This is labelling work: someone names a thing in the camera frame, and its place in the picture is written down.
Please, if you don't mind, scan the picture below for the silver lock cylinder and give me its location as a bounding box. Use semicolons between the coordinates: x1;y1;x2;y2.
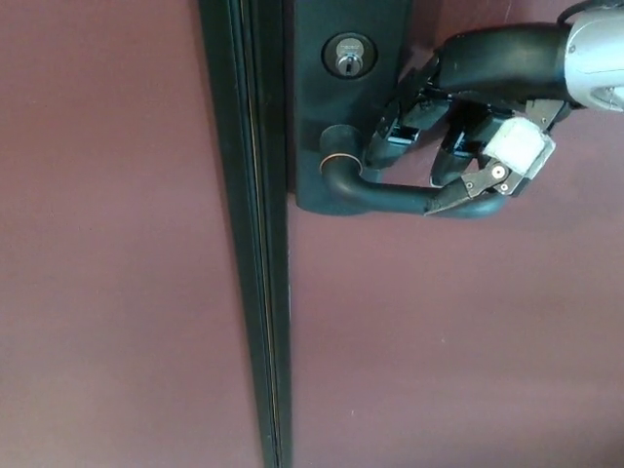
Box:
321;32;379;80

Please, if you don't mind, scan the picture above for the maroon door leaf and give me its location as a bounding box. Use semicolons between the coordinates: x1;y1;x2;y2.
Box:
287;0;624;468
0;0;264;468

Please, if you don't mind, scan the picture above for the black door edge strip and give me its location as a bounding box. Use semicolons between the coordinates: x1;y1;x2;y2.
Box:
196;0;280;468
241;0;296;468

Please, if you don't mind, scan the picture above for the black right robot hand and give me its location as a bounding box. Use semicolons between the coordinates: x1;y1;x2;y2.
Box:
365;20;574;218

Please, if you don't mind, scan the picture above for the dark handle backplate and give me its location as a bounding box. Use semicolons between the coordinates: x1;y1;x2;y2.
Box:
292;0;411;216

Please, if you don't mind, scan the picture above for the black lever door handle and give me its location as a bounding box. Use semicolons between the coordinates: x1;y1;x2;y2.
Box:
318;124;511;220

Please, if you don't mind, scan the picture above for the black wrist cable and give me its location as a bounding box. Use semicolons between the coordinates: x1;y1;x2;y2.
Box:
556;1;587;25

